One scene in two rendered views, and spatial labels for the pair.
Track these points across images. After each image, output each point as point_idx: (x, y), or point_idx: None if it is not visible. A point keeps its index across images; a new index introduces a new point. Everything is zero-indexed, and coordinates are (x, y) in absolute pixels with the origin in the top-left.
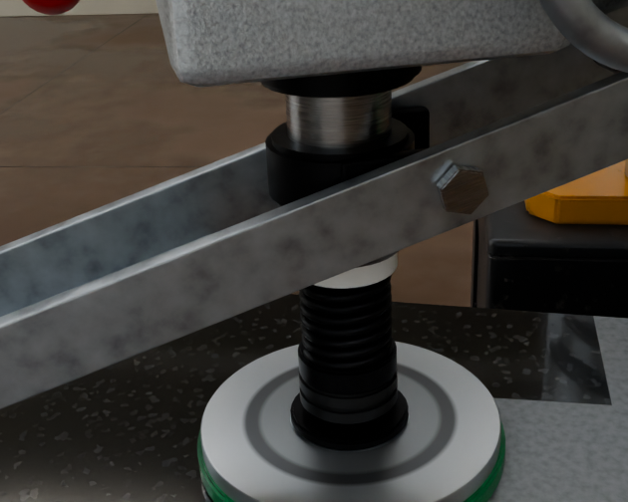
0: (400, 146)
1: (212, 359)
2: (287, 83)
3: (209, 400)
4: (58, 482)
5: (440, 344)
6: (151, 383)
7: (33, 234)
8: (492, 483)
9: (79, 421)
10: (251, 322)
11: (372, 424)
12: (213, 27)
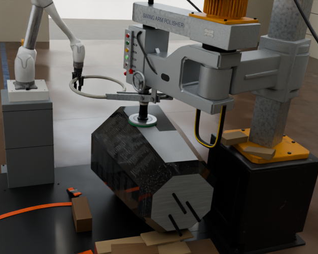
0: (144, 94)
1: (150, 114)
2: None
3: None
4: (127, 112)
5: (163, 123)
6: None
7: (134, 91)
8: (141, 126)
9: (136, 111)
10: (158, 115)
11: (141, 118)
12: (126, 79)
